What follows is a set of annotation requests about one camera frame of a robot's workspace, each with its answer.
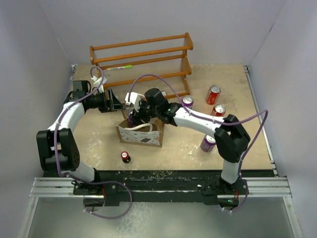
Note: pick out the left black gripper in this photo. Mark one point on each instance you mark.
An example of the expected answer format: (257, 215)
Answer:
(114, 103)

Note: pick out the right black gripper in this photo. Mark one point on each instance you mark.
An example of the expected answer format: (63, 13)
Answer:
(136, 116)

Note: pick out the canvas tote bag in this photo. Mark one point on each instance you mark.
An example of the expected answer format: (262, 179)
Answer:
(147, 134)

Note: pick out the purple can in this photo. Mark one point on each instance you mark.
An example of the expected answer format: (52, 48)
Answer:
(188, 101)
(208, 143)
(130, 122)

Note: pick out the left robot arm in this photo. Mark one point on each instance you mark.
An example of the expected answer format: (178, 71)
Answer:
(57, 148)

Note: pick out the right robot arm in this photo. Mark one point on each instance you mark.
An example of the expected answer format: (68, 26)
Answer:
(230, 136)

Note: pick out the green-capped marker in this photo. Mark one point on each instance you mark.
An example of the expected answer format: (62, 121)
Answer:
(120, 67)

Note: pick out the orange wooden rack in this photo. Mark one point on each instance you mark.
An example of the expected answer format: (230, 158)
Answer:
(165, 56)

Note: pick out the small red-capped dark bottle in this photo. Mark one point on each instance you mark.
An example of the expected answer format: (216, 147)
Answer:
(125, 157)

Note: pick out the red cola can back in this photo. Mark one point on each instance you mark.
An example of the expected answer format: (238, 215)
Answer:
(213, 94)

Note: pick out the red cola can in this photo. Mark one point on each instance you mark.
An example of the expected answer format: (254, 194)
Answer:
(213, 94)
(218, 110)

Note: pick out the red cola can front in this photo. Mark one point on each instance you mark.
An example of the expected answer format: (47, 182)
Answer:
(218, 110)

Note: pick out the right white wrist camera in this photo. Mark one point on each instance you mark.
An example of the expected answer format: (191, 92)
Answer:
(133, 99)

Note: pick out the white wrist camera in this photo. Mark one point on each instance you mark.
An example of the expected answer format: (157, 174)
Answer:
(97, 81)
(133, 99)

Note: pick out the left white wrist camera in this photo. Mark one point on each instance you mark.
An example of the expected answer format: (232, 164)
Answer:
(97, 81)

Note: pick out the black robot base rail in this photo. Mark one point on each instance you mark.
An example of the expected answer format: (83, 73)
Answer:
(185, 186)

